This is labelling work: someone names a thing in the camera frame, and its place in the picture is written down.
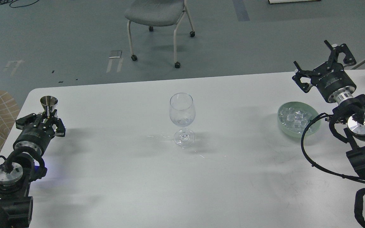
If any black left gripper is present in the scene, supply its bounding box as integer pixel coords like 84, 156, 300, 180
13, 112, 66, 155

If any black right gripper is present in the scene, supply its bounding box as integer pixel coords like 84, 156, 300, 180
292, 40, 357, 103

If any steel double jigger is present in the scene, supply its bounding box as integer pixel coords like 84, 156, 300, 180
40, 95, 58, 123

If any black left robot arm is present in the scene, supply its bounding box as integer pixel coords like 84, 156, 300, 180
0, 110, 66, 228

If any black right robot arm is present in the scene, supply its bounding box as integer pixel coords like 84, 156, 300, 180
292, 40, 365, 184

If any green bowl of ice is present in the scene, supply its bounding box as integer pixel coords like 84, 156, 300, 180
277, 101, 318, 139

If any clear wine glass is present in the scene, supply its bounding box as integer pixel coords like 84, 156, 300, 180
169, 92, 196, 147

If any metal floor plate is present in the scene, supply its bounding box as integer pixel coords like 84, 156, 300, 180
108, 50, 123, 59

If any grey office chair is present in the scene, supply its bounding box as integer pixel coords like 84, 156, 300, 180
125, 0, 195, 69

